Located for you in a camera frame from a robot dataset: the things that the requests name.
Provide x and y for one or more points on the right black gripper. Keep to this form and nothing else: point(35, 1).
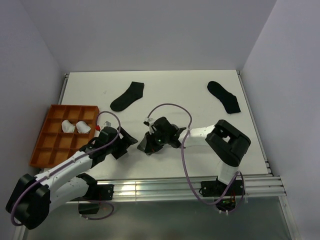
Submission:
point(151, 146)

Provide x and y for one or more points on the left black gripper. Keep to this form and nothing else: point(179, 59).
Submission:
point(124, 143)

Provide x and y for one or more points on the white striped sock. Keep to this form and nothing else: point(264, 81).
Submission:
point(82, 127)

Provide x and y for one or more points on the grey sock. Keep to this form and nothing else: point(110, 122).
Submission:
point(143, 144)

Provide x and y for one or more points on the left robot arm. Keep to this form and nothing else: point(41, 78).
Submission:
point(34, 197)

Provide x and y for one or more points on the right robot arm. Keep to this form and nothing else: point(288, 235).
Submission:
point(229, 143)

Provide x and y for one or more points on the black sock left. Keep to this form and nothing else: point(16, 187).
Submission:
point(133, 93)

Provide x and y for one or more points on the black sock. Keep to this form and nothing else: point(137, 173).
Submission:
point(133, 93)
point(228, 100)

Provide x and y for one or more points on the orange compartment tray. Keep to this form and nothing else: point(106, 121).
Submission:
point(53, 146)

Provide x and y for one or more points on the black sock right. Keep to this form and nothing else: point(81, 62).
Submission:
point(228, 100)

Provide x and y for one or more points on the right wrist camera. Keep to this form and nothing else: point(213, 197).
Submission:
point(149, 121)

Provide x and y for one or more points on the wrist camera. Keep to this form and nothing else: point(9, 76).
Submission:
point(149, 121)
point(99, 127)

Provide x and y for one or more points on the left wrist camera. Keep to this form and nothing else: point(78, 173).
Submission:
point(99, 127)

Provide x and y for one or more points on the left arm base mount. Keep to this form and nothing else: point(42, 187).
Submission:
point(97, 196)

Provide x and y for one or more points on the aluminium frame rail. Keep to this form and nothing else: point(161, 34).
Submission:
point(173, 189)

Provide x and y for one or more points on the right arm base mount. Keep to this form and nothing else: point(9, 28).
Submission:
point(214, 188)

